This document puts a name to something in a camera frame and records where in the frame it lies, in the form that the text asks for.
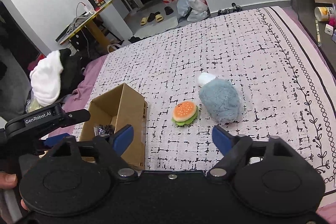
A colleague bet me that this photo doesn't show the hamburger plush toy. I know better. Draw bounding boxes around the hamburger plush toy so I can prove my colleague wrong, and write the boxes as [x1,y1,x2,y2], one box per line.
[172,101,198,126]

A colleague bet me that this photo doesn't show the blue-grey fluffy plush toy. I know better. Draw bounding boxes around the blue-grey fluffy plush toy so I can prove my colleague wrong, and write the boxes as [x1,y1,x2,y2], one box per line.
[197,72,241,123]

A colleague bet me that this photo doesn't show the red snack container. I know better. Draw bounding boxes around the red snack container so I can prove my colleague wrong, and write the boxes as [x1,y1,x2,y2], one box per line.
[88,0,105,11]

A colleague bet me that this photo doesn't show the grey patterned blanket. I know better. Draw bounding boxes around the grey patterned blanket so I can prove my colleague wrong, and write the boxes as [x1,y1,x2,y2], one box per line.
[72,6,336,197]

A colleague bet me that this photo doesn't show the cardboard box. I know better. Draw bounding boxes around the cardboard box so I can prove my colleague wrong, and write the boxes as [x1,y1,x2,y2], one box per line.
[79,84,147,170]

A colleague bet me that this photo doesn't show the round yellow-edged side table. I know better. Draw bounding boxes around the round yellow-edged side table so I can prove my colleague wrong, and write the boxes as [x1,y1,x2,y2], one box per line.
[56,0,114,51]

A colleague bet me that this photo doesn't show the white floor mat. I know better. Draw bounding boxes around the white floor mat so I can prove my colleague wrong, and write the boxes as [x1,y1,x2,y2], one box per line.
[134,16,178,39]

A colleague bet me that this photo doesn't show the white and black clothes pile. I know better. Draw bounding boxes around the white and black clothes pile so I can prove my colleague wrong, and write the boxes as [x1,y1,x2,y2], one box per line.
[30,48,86,107]

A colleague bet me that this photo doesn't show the white yellow jar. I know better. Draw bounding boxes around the white yellow jar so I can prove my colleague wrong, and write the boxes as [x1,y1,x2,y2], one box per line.
[314,6,335,22]

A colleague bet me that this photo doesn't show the person's left hand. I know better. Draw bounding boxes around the person's left hand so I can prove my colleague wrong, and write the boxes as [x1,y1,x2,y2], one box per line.
[0,170,30,213]

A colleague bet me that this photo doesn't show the white plastic bags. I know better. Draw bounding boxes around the white plastic bags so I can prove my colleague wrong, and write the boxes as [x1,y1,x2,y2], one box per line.
[177,0,209,23]

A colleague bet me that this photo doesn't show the purple small box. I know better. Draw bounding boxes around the purple small box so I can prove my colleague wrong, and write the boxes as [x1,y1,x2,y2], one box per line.
[331,30,336,43]

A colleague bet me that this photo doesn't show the black slipper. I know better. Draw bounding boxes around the black slipper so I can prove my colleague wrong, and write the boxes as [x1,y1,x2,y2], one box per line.
[164,6,174,15]

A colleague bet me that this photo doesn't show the white charger plug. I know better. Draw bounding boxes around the white charger plug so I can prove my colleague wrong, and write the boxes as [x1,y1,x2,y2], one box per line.
[324,24,334,36]

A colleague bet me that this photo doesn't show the yellow slipper pair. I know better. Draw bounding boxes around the yellow slipper pair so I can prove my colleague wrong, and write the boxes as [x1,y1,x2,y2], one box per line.
[140,11,164,26]

